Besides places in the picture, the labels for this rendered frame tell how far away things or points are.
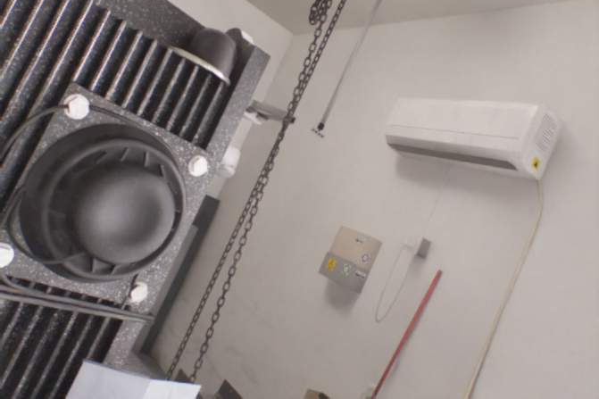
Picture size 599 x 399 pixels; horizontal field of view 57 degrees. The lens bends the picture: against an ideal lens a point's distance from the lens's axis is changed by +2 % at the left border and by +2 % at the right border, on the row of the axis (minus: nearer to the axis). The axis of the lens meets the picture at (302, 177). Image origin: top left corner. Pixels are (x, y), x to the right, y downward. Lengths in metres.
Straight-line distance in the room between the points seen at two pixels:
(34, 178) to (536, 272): 1.98
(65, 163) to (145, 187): 0.11
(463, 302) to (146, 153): 1.92
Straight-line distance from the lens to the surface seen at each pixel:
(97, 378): 0.85
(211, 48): 0.98
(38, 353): 1.01
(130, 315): 1.00
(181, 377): 2.10
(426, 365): 2.62
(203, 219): 4.47
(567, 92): 2.74
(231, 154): 2.21
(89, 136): 0.88
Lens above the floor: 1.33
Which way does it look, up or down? 6 degrees up
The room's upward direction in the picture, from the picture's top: 25 degrees clockwise
